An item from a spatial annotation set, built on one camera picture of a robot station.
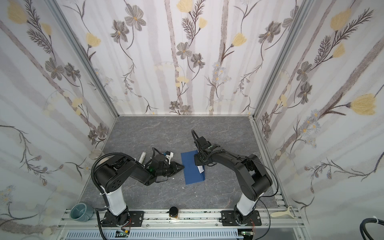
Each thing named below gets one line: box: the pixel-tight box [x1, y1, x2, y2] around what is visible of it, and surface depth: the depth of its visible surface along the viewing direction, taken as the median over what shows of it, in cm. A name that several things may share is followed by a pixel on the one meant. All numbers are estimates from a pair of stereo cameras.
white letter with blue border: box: [197, 165, 205, 174], surface depth 90 cm
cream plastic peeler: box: [270, 206, 298, 219], surface depth 77 cm
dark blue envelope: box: [181, 149, 206, 185], surface depth 92 cm
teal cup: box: [70, 202, 94, 222], surface depth 74 cm
